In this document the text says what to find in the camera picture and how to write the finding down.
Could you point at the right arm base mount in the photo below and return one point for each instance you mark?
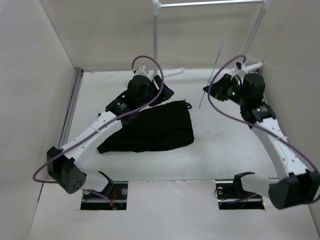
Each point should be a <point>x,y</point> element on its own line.
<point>229,199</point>

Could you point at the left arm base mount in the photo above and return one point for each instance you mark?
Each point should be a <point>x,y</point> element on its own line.
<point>114,198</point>

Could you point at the white clothes rack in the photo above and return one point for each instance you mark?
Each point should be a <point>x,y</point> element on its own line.
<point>157,6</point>

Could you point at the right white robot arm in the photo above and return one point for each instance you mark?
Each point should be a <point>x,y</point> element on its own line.
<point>295,184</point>

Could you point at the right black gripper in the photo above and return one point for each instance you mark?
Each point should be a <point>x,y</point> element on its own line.
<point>218,89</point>

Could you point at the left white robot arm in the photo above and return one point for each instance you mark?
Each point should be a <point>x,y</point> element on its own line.
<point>66,165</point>

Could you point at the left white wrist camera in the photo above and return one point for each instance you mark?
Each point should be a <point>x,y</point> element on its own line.
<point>142,70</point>

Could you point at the light blue wire hanger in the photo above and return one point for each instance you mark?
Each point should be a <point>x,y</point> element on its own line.
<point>213,71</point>

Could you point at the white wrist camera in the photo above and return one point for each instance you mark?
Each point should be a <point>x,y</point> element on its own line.
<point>240,70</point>
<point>142,70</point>

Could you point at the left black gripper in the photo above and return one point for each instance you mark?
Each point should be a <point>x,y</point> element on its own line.
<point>165,94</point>

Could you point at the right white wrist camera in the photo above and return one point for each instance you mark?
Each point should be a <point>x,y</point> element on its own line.
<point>240,70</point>

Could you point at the black trousers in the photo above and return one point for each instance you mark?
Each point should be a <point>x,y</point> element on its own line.
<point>161,128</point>

